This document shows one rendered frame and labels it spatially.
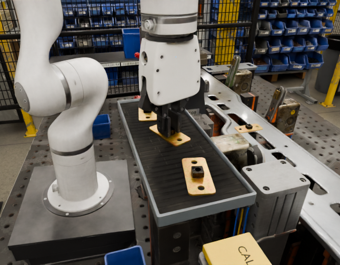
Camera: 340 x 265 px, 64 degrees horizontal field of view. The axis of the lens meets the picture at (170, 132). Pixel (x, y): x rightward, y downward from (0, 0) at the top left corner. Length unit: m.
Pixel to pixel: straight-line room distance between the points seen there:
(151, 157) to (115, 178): 0.54
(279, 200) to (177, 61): 0.29
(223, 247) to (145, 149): 0.22
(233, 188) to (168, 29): 0.24
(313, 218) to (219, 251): 0.34
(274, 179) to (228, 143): 0.17
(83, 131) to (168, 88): 0.39
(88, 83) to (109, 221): 0.40
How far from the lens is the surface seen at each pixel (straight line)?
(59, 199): 0.92
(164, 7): 0.40
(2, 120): 3.15
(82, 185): 0.86
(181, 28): 0.40
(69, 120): 0.78
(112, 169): 1.02
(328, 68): 4.26
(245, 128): 0.88
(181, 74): 0.44
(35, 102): 0.68
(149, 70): 0.41
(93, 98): 0.75
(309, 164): 0.78
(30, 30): 0.70
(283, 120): 1.01
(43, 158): 1.36
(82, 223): 0.85
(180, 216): 0.35
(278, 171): 0.53
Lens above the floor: 1.42
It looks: 30 degrees down
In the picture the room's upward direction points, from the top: straight up
